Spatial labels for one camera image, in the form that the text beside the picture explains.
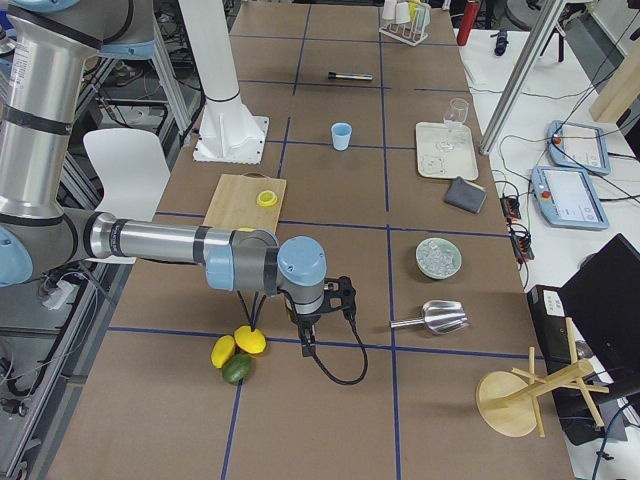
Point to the green bowl of ice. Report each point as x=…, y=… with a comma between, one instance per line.
x=438, y=258

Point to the clear wine glass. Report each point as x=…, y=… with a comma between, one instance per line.
x=454, y=117

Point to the green lime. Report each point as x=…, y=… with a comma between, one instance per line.
x=237, y=368

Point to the cream bear serving tray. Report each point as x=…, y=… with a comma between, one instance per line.
x=443, y=156

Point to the metal ice scoop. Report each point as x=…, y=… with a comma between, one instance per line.
x=440, y=317

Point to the black computer monitor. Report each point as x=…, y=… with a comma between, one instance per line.
x=602, y=298

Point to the blue teach pendant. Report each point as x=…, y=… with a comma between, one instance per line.
x=567, y=198
x=576, y=145

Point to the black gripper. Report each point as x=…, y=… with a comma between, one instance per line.
x=304, y=321

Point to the pink plastic cup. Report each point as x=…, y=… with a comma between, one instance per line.
x=389, y=9

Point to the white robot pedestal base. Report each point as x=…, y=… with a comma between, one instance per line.
x=228, y=132

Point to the near blue teach pendant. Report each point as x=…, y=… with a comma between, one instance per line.
x=567, y=198

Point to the far blue teach pendant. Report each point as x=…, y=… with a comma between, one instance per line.
x=576, y=145

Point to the white plastic chair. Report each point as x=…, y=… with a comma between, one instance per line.
x=132, y=168

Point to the yellow plastic cup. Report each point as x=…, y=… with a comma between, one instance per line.
x=414, y=7

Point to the wooden cup tree stand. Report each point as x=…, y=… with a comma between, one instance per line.
x=508, y=401

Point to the bamboo cutting board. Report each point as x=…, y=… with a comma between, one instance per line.
x=233, y=205

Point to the black capped metal tube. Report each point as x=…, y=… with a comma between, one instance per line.
x=349, y=76

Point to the white wire cup rack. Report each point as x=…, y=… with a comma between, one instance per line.
x=406, y=33

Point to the grey folded cloth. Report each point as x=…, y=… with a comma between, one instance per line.
x=465, y=195

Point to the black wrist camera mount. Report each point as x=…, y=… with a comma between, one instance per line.
x=339, y=296

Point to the pale green plastic cup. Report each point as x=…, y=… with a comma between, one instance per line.
x=402, y=12

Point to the black folded umbrella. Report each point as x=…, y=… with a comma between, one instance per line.
x=501, y=42

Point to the red bottle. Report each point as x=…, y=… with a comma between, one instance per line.
x=467, y=22

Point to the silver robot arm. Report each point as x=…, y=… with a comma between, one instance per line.
x=54, y=41

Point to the aluminium frame post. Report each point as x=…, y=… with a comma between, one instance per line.
x=539, y=34

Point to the yellow whole lemon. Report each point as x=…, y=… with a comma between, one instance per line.
x=250, y=340
x=222, y=351

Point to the mint plastic cup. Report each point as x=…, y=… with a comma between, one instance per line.
x=423, y=16

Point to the light blue plastic cup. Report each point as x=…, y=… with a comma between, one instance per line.
x=341, y=135

